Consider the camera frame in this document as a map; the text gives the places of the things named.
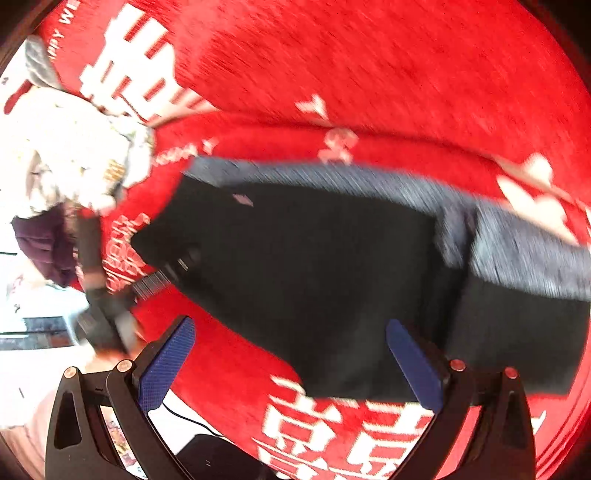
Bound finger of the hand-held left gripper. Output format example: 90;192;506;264
131;249;202;302

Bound white floral cloth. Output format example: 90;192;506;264
0;85;158;217

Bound black pants with blue stripe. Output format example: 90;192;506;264
131;156;591;403

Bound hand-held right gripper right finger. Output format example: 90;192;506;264
386;318;539;480

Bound dark purple cloth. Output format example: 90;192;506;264
11;203;105;296

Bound grey cloth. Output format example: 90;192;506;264
23;36;66;92

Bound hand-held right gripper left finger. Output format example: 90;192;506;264
45;316;199;480

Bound red printed sofa cover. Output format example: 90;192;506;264
34;0;591;480

